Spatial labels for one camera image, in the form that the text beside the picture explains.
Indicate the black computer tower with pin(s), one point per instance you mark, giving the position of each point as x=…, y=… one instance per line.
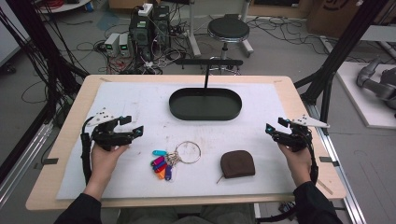
x=140, y=37
x=162, y=28

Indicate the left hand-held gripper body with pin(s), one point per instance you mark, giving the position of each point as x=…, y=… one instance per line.
x=106, y=137

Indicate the black tape piece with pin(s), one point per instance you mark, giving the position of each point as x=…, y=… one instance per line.
x=49, y=161
x=328, y=160

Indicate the person's right hand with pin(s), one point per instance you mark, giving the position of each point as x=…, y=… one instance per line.
x=297, y=165

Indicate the person's left hand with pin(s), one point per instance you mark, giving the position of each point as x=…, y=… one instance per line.
x=104, y=165

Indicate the aluminium rail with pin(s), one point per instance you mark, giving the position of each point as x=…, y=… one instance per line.
x=21, y=168
x=345, y=186

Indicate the white floor board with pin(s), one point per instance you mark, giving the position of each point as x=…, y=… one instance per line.
x=361, y=102

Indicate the brown zip pouch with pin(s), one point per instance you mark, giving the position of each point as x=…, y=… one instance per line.
x=238, y=165

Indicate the black round stool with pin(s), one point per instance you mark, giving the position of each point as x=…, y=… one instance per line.
x=229, y=29

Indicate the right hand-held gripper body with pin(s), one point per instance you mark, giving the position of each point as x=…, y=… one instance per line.
x=295, y=137

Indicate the black oval tray with hanger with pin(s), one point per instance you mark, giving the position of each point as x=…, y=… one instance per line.
x=205, y=105

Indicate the white power strip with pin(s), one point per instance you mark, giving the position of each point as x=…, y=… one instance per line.
x=145, y=9

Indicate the grey bench power supply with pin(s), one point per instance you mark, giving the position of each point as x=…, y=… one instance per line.
x=124, y=45
x=111, y=45

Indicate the white table mat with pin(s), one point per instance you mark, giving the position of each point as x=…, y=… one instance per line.
x=199, y=140

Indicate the white desk leg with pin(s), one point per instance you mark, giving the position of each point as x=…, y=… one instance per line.
x=246, y=43
x=193, y=34

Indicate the cardboard box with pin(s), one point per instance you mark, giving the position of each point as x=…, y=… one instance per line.
x=342, y=18

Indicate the black frame post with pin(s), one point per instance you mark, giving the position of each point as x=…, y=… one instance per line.
x=342, y=46
x=40, y=46

